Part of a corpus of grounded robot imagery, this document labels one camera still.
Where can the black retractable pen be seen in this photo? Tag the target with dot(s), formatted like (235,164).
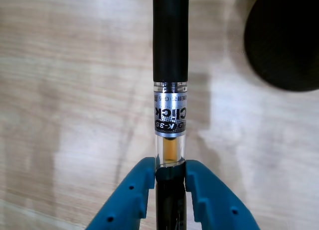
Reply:
(170,40)

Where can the black mesh pen holder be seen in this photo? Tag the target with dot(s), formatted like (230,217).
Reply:
(286,40)

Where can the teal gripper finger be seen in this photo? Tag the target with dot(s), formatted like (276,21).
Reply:
(127,202)
(216,205)

